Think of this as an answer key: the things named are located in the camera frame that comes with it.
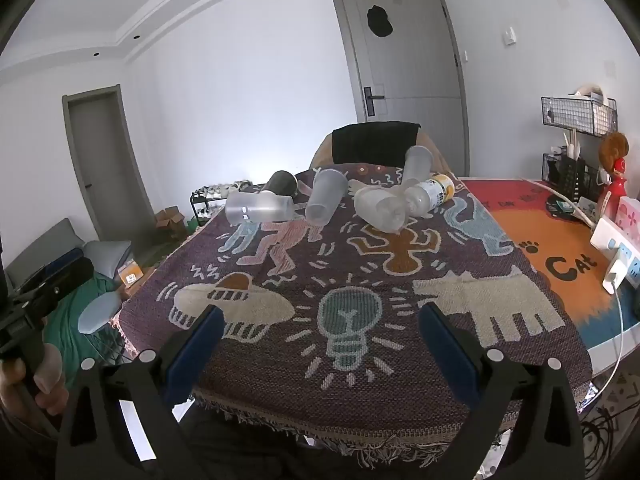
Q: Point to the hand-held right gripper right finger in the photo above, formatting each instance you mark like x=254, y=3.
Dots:
x=445, y=355

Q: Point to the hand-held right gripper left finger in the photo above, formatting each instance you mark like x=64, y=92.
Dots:
x=200, y=355

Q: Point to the wide clear plastic cup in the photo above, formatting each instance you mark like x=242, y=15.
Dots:
x=382, y=210

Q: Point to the small clear plastic cup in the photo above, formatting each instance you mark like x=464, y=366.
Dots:
x=361, y=187

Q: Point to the black cup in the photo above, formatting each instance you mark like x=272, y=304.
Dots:
x=281, y=183

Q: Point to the tall clear plastic cup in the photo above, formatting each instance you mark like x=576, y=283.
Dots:
x=417, y=165

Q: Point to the frosted plastic cup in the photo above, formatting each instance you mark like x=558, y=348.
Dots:
x=324, y=196

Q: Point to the person's left hand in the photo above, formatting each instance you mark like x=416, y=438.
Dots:
x=50, y=370

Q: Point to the grey sofa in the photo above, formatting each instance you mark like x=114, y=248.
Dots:
x=35, y=255

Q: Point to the green cloth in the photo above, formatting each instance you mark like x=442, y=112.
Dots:
x=75, y=315

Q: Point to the grey cushion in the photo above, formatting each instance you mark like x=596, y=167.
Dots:
x=109, y=255

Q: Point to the orange small box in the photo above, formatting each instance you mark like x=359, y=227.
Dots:
x=132, y=276

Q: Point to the printed woven blanket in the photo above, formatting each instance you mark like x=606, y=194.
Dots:
x=350, y=270

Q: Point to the plain grey door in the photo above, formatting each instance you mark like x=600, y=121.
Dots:
x=97, y=160

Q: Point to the cardboard box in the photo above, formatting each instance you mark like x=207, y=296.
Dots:
x=170, y=220

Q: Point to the black shoe rack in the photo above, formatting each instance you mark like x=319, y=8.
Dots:
x=210, y=205

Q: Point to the orange cat desk mat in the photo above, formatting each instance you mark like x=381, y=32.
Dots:
x=555, y=240

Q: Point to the yellow label plastic bottle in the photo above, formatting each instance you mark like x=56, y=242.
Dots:
x=434, y=192

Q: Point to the white charger plug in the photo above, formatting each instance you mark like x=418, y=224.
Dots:
x=616, y=272

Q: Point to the brown chair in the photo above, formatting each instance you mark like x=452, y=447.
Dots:
x=437, y=155

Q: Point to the white power strip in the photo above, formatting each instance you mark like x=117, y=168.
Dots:
x=617, y=242

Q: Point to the black cloth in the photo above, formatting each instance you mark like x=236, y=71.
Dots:
x=372, y=142

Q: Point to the pink box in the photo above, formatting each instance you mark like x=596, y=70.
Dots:
x=629, y=215

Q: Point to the red doll figure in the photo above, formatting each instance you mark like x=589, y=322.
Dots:
x=616, y=170

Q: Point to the grey door with lock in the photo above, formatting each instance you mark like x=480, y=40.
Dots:
x=407, y=50

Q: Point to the black cap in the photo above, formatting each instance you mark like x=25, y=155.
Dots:
x=379, y=21

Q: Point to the white light switch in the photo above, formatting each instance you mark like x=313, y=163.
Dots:
x=509, y=35

